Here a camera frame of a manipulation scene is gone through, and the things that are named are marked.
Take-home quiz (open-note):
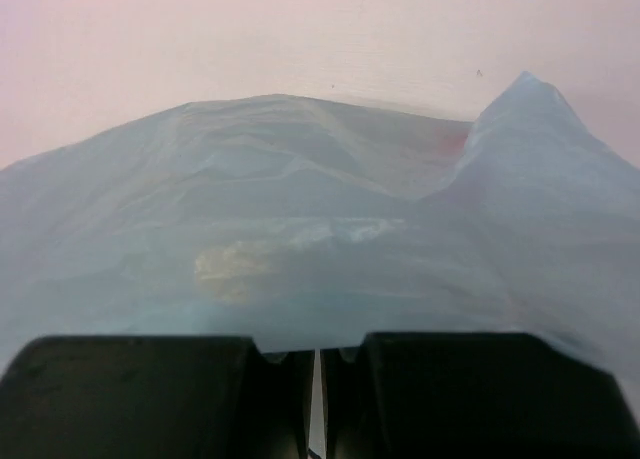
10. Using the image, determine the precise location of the blue printed plastic bag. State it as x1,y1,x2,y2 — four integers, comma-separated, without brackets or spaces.
0,70,640,380

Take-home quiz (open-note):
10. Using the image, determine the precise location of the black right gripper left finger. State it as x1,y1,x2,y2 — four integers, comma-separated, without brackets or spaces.
1,336,313,458

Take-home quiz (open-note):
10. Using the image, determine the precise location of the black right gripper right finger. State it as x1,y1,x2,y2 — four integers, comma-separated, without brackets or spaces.
320,333,639,458

